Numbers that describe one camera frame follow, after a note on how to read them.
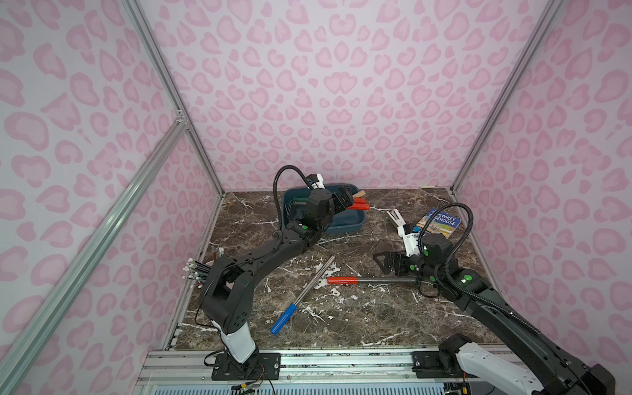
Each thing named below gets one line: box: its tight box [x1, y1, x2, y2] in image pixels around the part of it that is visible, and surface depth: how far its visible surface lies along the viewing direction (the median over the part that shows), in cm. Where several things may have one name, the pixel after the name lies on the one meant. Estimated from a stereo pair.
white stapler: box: [385, 208, 406, 228], surface depth 109 cm
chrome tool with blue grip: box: [269, 255, 336, 336], surface depth 84 cm
